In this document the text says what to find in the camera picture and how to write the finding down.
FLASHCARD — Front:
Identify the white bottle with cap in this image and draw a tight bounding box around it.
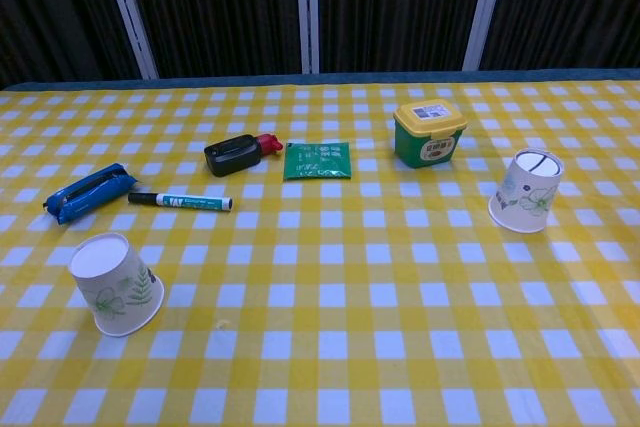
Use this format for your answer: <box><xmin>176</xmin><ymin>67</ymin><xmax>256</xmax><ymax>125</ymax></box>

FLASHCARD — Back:
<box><xmin>488</xmin><ymin>147</ymin><xmax>567</xmax><ymax>235</ymax></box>

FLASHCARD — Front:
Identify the white floral paper cup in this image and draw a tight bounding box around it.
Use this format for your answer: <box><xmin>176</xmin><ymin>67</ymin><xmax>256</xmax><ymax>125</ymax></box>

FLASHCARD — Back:
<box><xmin>68</xmin><ymin>232</ymin><xmax>166</xmax><ymax>338</ymax></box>

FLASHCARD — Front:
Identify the green circuit board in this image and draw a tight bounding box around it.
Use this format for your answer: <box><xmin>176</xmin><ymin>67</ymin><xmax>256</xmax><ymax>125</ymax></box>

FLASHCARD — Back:
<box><xmin>282</xmin><ymin>140</ymin><xmax>354</xmax><ymax>182</ymax></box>

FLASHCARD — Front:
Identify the black bottle with red cap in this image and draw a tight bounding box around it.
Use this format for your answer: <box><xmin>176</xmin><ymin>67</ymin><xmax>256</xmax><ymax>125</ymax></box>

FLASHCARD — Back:
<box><xmin>203</xmin><ymin>132</ymin><xmax>284</xmax><ymax>178</ymax></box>

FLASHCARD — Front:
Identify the green tub with yellow lid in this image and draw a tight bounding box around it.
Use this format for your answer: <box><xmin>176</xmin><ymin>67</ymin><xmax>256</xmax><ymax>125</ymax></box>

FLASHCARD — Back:
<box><xmin>392</xmin><ymin>98</ymin><xmax>469</xmax><ymax>170</ymax></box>

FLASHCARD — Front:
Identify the white green marker pen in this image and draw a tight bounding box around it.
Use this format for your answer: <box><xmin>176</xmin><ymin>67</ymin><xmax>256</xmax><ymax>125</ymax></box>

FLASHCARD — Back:
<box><xmin>127</xmin><ymin>191</ymin><xmax>234</xmax><ymax>213</ymax></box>

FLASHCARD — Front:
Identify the blue-edged table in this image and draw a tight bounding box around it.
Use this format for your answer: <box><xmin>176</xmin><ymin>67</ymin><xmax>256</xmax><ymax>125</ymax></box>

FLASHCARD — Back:
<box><xmin>0</xmin><ymin>66</ymin><xmax>640</xmax><ymax>93</ymax></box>

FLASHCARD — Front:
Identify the yellow white checkered tablecloth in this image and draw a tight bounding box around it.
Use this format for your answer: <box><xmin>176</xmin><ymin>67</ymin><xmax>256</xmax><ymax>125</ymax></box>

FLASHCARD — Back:
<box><xmin>0</xmin><ymin>77</ymin><xmax>640</xmax><ymax>427</ymax></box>

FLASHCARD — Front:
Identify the dark ribbed partition panel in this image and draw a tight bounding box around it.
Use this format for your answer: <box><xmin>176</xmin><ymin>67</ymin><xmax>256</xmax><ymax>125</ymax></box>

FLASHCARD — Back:
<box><xmin>0</xmin><ymin>0</ymin><xmax>151</xmax><ymax>91</ymax></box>
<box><xmin>112</xmin><ymin>0</ymin><xmax>306</xmax><ymax>81</ymax></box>
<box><xmin>479</xmin><ymin>0</ymin><xmax>640</xmax><ymax>72</ymax></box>
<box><xmin>317</xmin><ymin>0</ymin><xmax>494</xmax><ymax>74</ymax></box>

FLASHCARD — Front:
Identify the white partition post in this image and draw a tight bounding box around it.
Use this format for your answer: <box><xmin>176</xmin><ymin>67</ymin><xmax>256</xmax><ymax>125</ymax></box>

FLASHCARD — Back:
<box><xmin>98</xmin><ymin>0</ymin><xmax>160</xmax><ymax>81</ymax></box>
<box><xmin>460</xmin><ymin>0</ymin><xmax>511</xmax><ymax>72</ymax></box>
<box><xmin>295</xmin><ymin>0</ymin><xmax>321</xmax><ymax>75</ymax></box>

